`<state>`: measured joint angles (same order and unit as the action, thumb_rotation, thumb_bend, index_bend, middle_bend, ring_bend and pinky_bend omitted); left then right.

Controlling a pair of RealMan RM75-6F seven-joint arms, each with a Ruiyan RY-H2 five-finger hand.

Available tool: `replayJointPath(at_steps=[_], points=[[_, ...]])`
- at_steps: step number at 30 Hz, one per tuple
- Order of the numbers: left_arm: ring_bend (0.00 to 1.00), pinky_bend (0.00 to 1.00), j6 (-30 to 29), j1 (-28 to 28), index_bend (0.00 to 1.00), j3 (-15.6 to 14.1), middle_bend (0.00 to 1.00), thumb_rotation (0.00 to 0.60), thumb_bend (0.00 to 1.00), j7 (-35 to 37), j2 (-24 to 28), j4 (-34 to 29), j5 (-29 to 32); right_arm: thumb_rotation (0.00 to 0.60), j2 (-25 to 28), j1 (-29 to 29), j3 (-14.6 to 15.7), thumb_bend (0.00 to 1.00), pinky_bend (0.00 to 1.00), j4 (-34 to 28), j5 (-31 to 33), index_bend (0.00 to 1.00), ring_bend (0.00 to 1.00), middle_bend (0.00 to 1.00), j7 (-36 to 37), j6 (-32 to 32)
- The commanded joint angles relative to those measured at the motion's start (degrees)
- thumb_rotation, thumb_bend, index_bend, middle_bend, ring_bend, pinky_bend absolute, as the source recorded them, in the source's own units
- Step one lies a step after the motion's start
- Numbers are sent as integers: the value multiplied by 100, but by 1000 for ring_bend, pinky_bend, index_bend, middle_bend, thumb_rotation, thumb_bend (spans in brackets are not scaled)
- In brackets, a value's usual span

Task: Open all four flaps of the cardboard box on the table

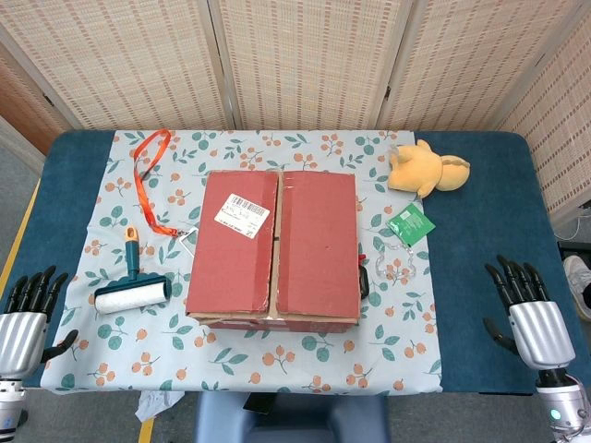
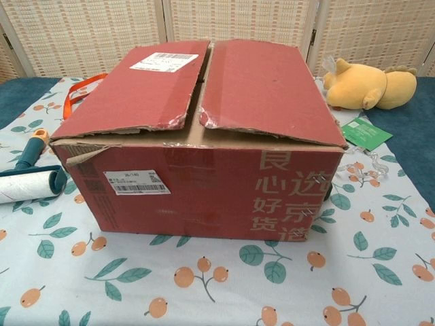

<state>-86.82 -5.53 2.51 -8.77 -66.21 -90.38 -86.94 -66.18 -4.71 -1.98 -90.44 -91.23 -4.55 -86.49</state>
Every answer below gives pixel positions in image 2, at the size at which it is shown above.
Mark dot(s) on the red cardboard shipping box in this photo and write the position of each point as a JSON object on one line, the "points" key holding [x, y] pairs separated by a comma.
{"points": [[204, 190]]}

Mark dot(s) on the yellow plush toy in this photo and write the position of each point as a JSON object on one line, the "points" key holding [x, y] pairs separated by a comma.
{"points": [[360, 85]]}

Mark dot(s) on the woven bamboo folding screen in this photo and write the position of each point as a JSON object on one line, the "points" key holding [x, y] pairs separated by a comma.
{"points": [[85, 34]]}

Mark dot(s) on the green paper card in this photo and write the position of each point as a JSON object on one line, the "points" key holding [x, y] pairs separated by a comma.
{"points": [[367, 134]]}

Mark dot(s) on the fruit and leaf print tablecloth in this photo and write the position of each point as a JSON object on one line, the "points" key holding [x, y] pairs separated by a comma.
{"points": [[217, 282]]}

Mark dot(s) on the teal lint roller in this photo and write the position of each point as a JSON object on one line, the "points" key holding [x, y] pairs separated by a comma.
{"points": [[27, 185]]}

